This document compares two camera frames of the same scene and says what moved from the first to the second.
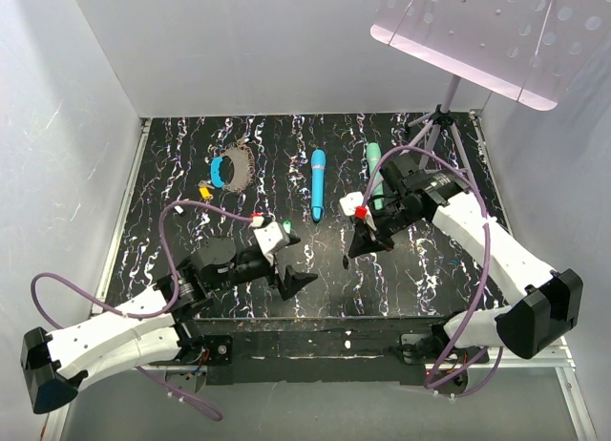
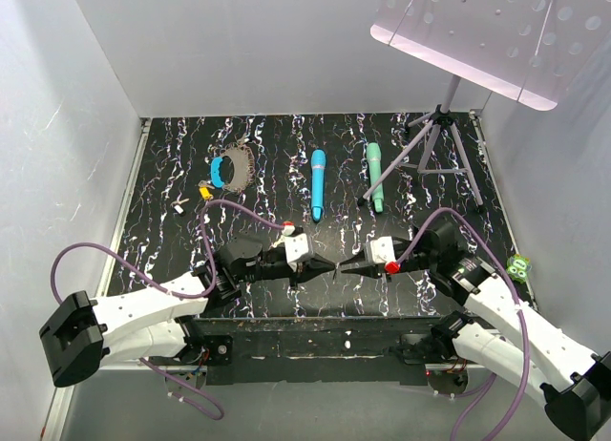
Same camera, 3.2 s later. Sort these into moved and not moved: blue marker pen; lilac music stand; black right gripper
Moved: black right gripper
Not moved: lilac music stand; blue marker pen
